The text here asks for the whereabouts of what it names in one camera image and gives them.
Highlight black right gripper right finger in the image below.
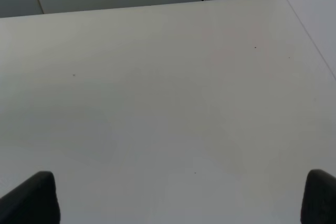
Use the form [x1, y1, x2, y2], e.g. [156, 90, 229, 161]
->
[300, 169, 335, 224]

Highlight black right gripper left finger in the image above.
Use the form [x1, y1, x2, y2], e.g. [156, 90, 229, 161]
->
[1, 171, 60, 223]

